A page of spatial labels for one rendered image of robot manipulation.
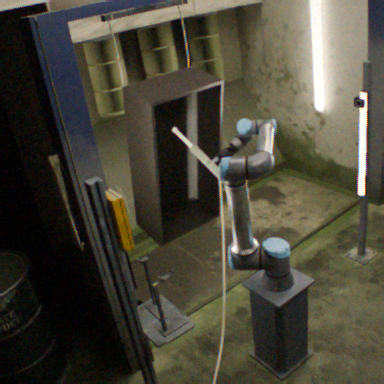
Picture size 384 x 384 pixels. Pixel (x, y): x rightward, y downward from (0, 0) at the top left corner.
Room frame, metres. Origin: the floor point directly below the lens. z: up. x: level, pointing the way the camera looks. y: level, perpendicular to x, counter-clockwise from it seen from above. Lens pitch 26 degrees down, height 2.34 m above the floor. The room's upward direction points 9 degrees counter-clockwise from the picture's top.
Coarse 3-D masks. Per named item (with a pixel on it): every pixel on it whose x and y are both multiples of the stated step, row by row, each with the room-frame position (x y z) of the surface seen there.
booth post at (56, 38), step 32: (32, 32) 2.03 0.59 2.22; (64, 32) 2.11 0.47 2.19; (32, 64) 2.14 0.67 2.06; (64, 64) 2.09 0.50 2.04; (64, 96) 2.07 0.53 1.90; (64, 160) 2.06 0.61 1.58; (96, 160) 2.11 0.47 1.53; (96, 256) 2.03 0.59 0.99; (96, 288) 2.17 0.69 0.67; (128, 352) 2.04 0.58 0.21
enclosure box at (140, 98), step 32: (128, 96) 2.86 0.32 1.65; (160, 96) 2.73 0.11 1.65; (192, 96) 3.29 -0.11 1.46; (128, 128) 2.94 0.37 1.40; (160, 128) 3.15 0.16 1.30; (192, 128) 3.34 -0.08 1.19; (160, 160) 3.19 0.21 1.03; (192, 160) 3.38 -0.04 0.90; (160, 192) 3.23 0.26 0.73; (192, 192) 3.44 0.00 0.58; (160, 224) 2.80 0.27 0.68; (192, 224) 3.08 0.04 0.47
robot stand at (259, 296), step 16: (256, 288) 1.97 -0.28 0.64; (304, 288) 1.90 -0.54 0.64; (256, 304) 1.96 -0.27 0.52; (272, 304) 1.83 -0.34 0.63; (288, 304) 1.85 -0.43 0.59; (304, 304) 1.92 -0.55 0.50; (256, 320) 1.97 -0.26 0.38; (272, 320) 1.85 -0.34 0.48; (288, 320) 1.84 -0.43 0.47; (304, 320) 1.92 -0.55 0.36; (256, 336) 1.98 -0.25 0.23; (272, 336) 1.86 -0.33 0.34; (288, 336) 1.84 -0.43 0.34; (304, 336) 1.92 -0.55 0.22; (256, 352) 2.00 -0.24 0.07; (272, 352) 1.87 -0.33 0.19; (288, 352) 1.84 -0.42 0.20; (304, 352) 1.92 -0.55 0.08; (272, 368) 1.87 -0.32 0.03; (288, 368) 1.84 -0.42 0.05
